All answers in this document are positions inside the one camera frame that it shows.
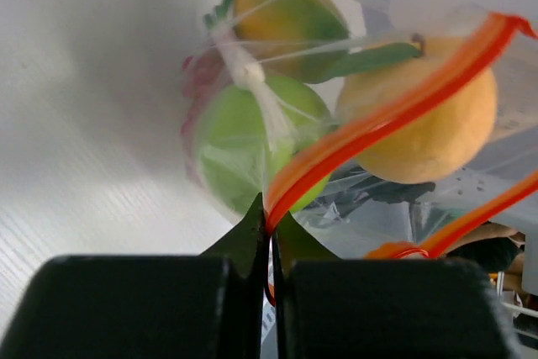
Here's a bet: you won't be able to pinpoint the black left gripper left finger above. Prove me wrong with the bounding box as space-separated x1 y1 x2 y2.
1 198 268 358

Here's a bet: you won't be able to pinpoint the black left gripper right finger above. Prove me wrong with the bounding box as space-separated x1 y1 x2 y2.
272 216 521 358

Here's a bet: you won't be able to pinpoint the green apple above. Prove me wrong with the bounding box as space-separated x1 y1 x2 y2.
194 76 330 216

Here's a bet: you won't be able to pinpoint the clear zip bag orange zipper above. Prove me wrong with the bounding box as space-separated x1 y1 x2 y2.
182 0 537 259

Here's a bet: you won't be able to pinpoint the orange round fruit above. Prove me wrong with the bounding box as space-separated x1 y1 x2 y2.
317 35 498 184

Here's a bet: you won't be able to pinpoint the red grape bunch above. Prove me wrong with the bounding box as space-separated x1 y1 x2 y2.
181 47 232 183

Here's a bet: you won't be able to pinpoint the green scallion stalks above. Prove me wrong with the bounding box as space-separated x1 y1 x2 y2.
203 0 294 155

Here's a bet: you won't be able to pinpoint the yellow-green mango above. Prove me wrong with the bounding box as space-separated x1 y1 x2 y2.
233 0 349 84

